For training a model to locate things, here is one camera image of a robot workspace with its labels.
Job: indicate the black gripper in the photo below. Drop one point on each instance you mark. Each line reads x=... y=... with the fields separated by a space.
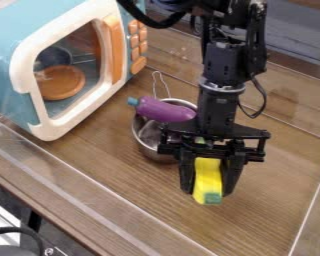
x=211 y=135

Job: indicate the yellow toy banana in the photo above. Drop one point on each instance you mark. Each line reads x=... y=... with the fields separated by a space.
x=208 y=183

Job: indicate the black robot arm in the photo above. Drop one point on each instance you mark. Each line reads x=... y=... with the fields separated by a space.
x=232 y=31

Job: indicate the silver metal pot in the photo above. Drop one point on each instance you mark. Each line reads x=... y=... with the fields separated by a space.
x=145 y=129

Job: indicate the purple toy eggplant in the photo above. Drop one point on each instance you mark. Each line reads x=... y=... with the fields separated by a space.
x=159 y=110

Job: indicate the orange plate in microwave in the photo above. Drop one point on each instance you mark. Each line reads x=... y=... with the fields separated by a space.
x=60 y=82

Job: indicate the blue toy microwave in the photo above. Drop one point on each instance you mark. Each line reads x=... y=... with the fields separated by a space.
x=91 y=34

